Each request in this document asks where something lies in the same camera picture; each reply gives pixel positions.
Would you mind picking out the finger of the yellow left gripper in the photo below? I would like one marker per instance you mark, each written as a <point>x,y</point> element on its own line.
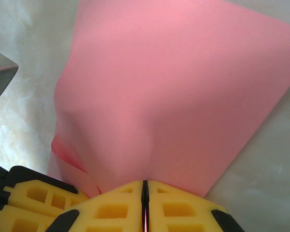
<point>19,195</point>
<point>9,221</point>

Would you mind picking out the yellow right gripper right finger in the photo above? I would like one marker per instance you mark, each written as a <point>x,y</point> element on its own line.
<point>178,212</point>

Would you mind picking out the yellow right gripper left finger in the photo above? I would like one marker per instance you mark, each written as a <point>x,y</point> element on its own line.
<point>111,212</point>

